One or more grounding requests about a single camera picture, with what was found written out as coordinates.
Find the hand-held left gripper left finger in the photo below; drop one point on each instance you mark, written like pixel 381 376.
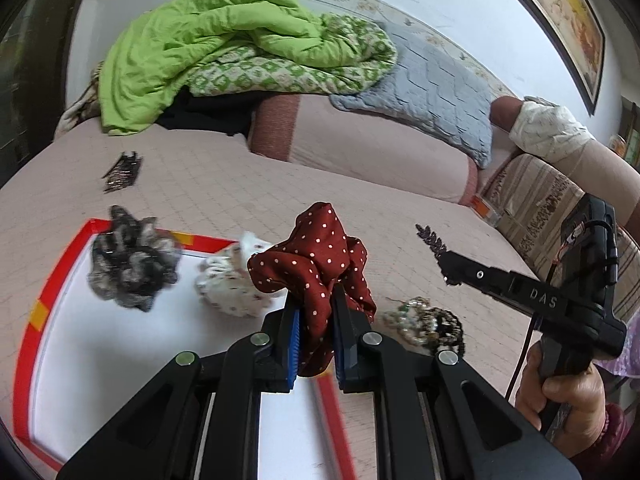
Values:
pixel 295 345

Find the white floral scrunchie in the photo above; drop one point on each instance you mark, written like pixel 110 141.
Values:
pixel 230 280

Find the striped floral cushion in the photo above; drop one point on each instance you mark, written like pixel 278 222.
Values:
pixel 540 210

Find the brown pillow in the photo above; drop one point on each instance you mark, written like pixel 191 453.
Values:
pixel 607 162

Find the clear plastic bottle orange label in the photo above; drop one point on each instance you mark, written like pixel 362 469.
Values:
pixel 487 210

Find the grey black patterned scrunchie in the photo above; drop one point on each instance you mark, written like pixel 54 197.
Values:
pixel 130 265

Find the pile of black hair clips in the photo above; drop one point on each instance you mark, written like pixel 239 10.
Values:
pixel 122 172

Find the person's right hand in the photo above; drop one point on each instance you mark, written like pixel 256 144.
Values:
pixel 565 400

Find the grey-blue quilted pillow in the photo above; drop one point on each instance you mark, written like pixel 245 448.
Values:
pixel 435 90

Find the red polka dot scrunchie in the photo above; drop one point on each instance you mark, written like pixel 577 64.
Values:
pixel 315 260

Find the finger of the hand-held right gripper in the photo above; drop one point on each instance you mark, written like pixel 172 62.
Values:
pixel 485 280

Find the wooden cabinet with glass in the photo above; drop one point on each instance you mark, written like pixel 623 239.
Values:
pixel 30 85

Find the dark leaf-shaped hair clip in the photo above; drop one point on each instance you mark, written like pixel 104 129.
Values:
pixel 434 242

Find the green quilt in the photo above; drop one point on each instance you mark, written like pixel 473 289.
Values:
pixel 200 45

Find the large framed wall picture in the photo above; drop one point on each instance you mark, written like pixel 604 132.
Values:
pixel 560 15

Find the white tray with red rim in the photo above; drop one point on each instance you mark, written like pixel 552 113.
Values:
pixel 125 360

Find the beige patterned blanket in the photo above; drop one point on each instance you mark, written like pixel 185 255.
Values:
pixel 75 105

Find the white cloth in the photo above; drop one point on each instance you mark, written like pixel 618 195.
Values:
pixel 545 127

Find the pink bolster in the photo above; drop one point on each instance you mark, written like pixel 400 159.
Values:
pixel 360 150

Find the person's right forearm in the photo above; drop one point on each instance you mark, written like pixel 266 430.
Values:
pixel 620 430

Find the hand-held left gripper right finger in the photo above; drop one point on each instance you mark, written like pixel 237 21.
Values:
pixel 341 360

